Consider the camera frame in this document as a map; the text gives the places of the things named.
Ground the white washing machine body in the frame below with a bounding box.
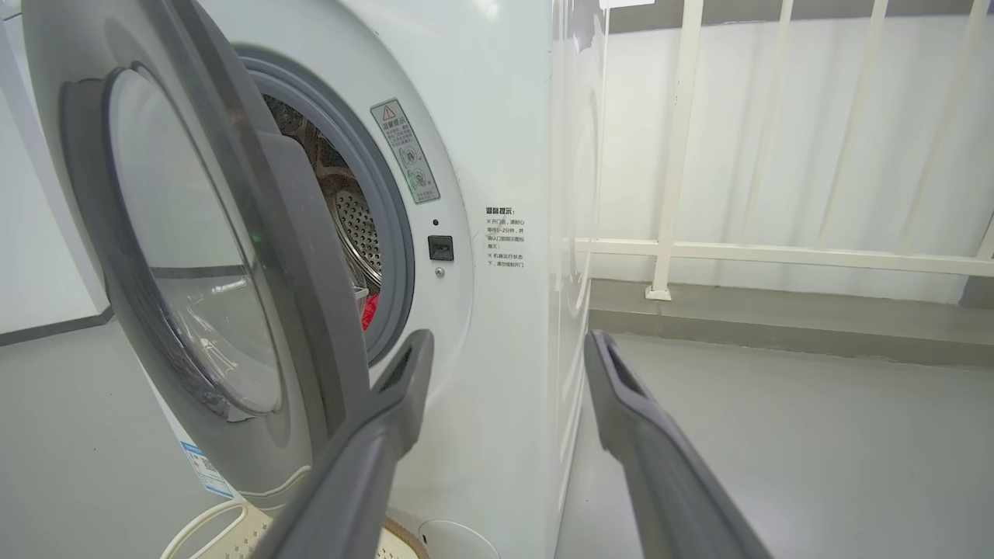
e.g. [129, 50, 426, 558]
[144, 0, 610, 559]

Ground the round glass washing machine door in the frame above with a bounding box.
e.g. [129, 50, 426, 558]
[22, 0, 372, 509]

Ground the round white filter cover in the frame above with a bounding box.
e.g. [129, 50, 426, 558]
[418, 519, 500, 559]

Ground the cream perforated laundry basket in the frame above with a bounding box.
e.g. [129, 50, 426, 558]
[161, 499, 430, 559]

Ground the grey warning sticker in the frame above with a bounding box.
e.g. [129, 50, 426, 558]
[370, 99, 441, 205]

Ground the steel washing drum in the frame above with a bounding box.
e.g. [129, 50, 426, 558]
[262, 95, 383, 296]

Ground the white metal railing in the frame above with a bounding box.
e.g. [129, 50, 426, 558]
[575, 0, 994, 301]

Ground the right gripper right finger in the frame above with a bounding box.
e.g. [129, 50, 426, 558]
[584, 329, 773, 559]

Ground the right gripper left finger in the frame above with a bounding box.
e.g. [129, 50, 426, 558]
[250, 329, 435, 559]

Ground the blue energy label sticker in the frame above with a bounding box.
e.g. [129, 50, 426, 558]
[180, 441, 235, 499]

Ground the grey rubber door gasket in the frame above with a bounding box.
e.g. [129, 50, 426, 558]
[233, 45, 415, 367]

